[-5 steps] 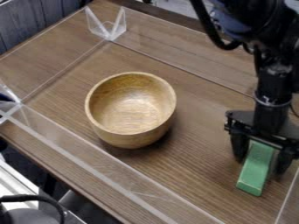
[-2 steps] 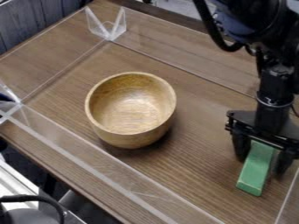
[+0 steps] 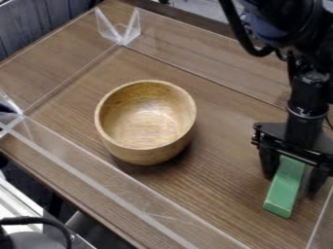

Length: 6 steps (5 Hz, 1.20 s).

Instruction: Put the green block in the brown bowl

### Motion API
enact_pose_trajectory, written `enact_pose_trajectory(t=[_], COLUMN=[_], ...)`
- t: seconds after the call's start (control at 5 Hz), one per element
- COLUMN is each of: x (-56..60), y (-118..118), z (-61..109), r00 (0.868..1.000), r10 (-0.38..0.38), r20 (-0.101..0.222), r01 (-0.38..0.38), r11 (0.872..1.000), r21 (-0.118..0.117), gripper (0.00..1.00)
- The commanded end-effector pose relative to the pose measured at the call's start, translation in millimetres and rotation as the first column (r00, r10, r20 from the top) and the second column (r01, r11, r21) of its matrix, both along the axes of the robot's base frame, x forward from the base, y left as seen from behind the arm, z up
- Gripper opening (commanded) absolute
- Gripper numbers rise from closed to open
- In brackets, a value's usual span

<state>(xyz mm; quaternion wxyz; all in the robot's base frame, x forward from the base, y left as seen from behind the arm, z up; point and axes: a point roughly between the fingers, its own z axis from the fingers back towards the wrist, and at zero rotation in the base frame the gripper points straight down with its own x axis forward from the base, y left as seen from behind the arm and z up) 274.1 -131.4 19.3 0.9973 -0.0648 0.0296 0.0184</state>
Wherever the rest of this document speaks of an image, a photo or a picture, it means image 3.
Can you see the clear acrylic front wall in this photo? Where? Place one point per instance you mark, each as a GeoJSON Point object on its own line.
{"type": "Point", "coordinates": [148, 219]}

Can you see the grey metal stand base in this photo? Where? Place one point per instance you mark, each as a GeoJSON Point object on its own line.
{"type": "Point", "coordinates": [40, 239]}

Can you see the brown wooden bowl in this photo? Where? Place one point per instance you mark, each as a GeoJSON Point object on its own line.
{"type": "Point", "coordinates": [145, 119]}

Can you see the green rectangular block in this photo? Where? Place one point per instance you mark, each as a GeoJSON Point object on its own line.
{"type": "Point", "coordinates": [283, 193]}

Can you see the clear acrylic left bracket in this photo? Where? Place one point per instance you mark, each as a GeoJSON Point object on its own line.
{"type": "Point", "coordinates": [11, 114]}

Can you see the clear acrylic corner bracket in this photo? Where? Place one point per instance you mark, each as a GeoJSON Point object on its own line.
{"type": "Point", "coordinates": [118, 33]}

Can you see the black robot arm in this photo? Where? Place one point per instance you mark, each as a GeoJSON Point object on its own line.
{"type": "Point", "coordinates": [295, 30]}

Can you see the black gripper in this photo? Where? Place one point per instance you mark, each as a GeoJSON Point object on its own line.
{"type": "Point", "coordinates": [272, 144]}

